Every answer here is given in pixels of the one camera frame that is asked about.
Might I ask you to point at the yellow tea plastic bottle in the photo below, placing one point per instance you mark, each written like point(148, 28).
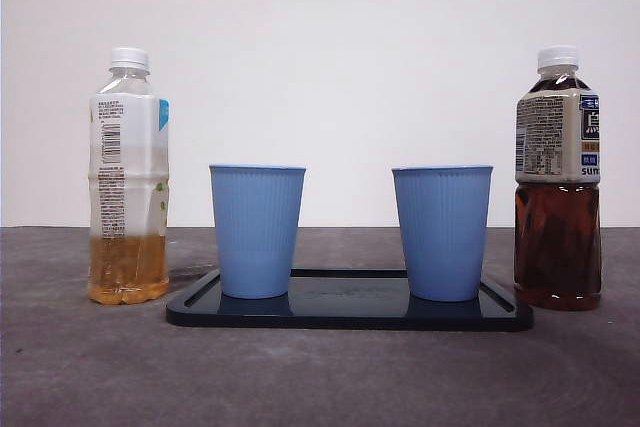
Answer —
point(130, 157)

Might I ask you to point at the dark tea plastic bottle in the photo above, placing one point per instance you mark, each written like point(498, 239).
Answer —
point(555, 227)

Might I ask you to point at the blue ribbed cup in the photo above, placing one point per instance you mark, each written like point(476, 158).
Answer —
point(442, 232)
point(255, 232)

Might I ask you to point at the dark blue tray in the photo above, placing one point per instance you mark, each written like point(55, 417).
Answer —
point(350, 304)

